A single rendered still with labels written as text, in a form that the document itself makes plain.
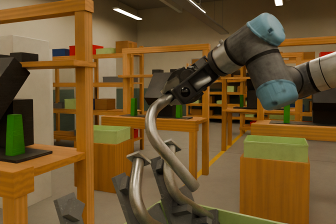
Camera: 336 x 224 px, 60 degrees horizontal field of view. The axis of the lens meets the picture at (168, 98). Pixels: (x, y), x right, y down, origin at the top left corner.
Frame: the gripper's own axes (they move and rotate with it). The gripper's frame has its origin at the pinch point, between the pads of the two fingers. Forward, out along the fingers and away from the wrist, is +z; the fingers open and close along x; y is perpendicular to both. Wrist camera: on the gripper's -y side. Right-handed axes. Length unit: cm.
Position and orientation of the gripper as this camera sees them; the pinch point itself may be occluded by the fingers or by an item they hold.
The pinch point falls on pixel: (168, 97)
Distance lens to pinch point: 83.0
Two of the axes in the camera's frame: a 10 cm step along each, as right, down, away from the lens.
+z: -5.9, 4.0, 7.0
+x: -5.9, -8.0, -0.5
